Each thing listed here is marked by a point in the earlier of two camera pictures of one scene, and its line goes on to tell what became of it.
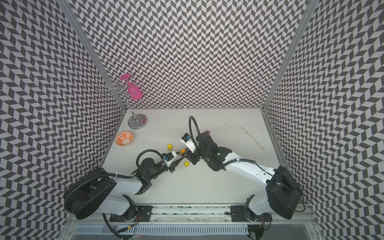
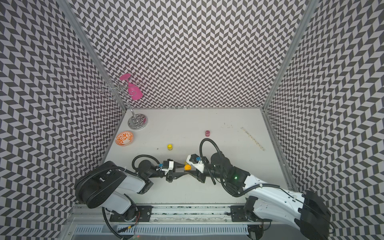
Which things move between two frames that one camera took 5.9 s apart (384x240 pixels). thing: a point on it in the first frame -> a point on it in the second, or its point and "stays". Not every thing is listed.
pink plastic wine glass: [134, 93] stays
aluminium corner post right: [309, 11] stays
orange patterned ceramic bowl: [124, 138] stays
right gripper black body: [194, 157] -> [209, 171]
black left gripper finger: [173, 165] -> [177, 175]
